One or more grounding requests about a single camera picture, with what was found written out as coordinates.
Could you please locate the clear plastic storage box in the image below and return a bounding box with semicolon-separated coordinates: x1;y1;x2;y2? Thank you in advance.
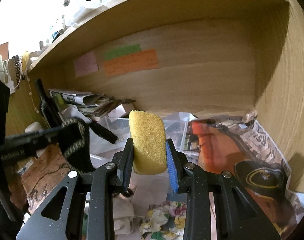
89;115;189;165

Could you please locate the floral patterned cloth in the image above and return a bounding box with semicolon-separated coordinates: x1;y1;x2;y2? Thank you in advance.
139;200;187;239

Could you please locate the yellow sponge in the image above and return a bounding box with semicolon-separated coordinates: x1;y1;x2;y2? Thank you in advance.
129;111;167;175

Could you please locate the black strap headband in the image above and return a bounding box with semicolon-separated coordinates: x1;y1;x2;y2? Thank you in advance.
58;118;118;174

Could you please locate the white sock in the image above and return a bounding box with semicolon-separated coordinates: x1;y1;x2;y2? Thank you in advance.
113;196;135;235

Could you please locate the white plastic sheet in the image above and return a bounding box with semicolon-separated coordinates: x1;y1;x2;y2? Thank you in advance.
60;105;92;124

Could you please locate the dark wine bottle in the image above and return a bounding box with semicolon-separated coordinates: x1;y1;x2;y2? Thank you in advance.
35;79;63;128

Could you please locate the stack of newspapers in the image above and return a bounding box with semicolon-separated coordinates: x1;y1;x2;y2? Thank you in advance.
48;88;136;120

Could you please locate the small white cardboard box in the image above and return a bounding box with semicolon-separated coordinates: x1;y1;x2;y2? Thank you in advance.
107;103;135;118

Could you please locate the pink sticky note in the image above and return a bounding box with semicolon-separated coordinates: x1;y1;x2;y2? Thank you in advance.
73;51;99;77

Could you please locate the beaded black headband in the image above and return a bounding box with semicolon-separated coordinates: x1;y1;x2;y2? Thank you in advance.
12;55;22;84

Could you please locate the green sticky note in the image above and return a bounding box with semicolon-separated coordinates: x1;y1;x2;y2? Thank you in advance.
104;44;141;61

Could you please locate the orange sticky note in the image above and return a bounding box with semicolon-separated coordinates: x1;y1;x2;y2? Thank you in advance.
103;49;159;77

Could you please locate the wooden shelf board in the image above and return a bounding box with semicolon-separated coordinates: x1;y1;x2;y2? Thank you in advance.
28;0;289;72

